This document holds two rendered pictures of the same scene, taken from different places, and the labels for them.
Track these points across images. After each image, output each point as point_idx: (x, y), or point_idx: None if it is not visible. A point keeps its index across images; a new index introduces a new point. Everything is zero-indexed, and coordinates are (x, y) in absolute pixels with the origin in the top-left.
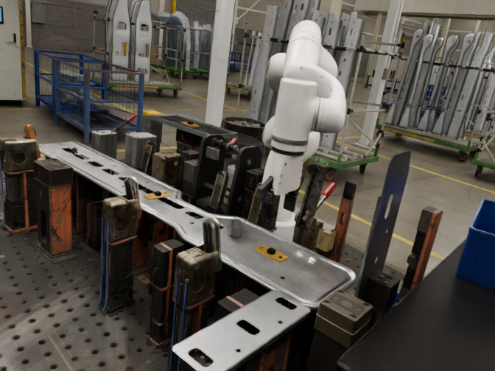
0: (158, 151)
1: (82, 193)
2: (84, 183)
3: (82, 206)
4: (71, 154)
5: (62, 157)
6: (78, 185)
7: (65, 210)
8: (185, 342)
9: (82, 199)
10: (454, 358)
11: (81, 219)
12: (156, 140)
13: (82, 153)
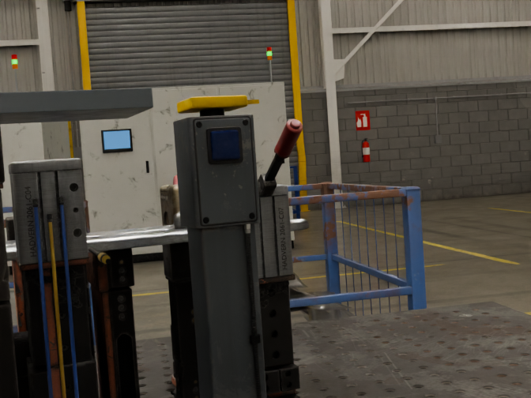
0: (201, 266)
1: (94, 314)
2: (92, 290)
3: (97, 350)
4: (165, 228)
5: (144, 227)
6: (91, 289)
7: (16, 313)
8: None
9: (96, 332)
10: None
11: (99, 386)
12: (187, 213)
13: (175, 230)
